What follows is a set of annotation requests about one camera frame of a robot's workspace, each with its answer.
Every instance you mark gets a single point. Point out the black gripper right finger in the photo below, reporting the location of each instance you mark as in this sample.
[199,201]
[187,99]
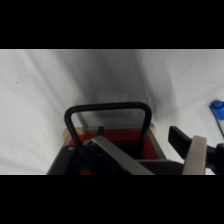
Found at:
[193,156]

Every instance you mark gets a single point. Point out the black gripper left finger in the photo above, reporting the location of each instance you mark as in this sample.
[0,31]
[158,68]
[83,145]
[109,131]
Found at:
[110,156]

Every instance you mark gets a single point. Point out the blue marker pen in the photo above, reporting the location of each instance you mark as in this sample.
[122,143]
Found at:
[218,111]

